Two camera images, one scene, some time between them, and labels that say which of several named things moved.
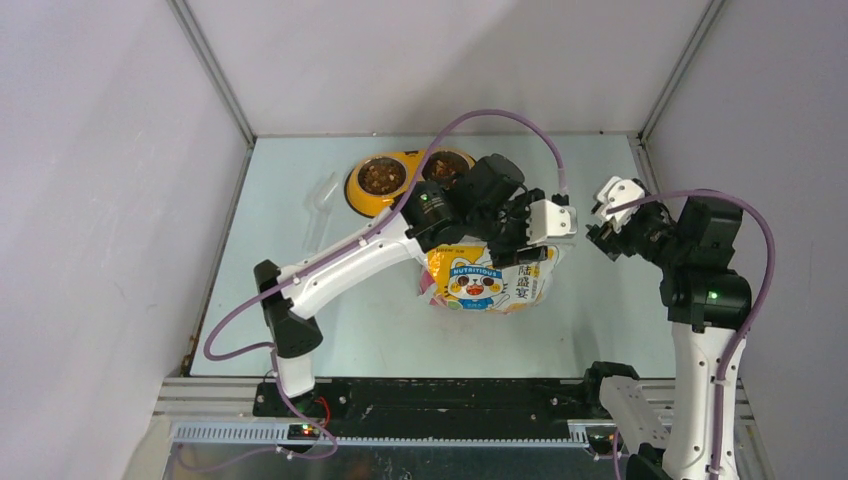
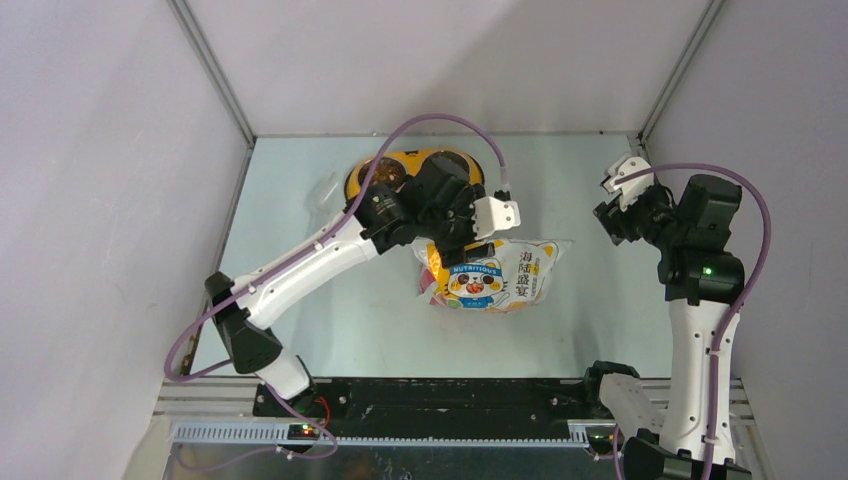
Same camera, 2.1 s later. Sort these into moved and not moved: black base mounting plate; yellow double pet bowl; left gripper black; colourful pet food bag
Moved: left gripper black
Not moved: colourful pet food bag; black base mounting plate; yellow double pet bowl
